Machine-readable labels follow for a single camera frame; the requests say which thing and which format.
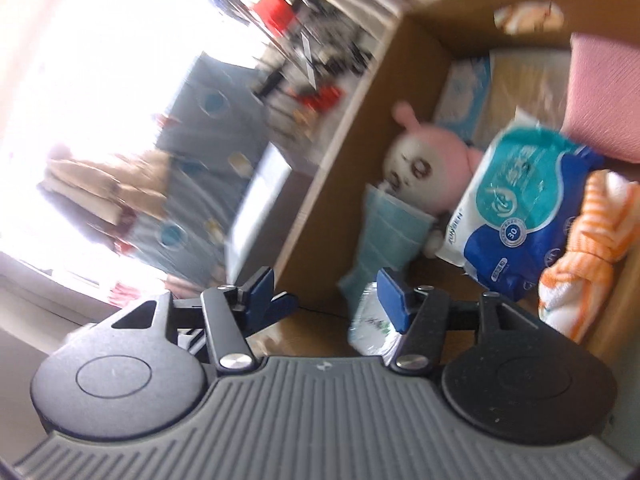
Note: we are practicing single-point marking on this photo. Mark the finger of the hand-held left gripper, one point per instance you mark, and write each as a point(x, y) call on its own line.
point(282, 306)

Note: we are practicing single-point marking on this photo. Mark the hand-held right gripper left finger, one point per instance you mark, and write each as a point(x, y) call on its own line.
point(262, 287)

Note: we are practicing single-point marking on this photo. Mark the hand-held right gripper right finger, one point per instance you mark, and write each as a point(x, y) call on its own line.
point(390, 297)

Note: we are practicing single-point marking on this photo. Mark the small green white tissue pack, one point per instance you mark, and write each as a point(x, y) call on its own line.
point(372, 325)

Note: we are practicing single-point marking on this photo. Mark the blue face mask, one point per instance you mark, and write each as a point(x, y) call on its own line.
point(392, 235)

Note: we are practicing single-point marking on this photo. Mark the blue wet wipes pack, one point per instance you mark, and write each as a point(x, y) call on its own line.
point(515, 200)

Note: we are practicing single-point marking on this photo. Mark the brown cardboard box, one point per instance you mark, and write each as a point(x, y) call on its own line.
point(350, 125)

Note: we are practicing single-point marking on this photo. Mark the white flat panel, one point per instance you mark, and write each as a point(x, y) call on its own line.
point(260, 200)

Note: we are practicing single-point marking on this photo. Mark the grey dotted blanket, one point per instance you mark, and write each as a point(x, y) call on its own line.
point(200, 160)

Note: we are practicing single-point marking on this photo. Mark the pink white plush toy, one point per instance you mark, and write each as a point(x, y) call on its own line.
point(430, 160)

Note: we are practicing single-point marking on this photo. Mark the beige cloth pile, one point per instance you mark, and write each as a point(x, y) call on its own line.
point(100, 185)

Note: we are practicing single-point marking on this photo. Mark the orange striped towel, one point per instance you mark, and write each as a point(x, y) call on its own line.
point(590, 260)

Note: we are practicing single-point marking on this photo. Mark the white blue tissue pack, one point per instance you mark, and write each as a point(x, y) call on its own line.
point(465, 95)

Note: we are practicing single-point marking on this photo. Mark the red plastic chair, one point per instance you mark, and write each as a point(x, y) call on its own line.
point(272, 5)

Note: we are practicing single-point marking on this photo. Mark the pink cloth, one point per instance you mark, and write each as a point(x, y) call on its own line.
point(605, 90)

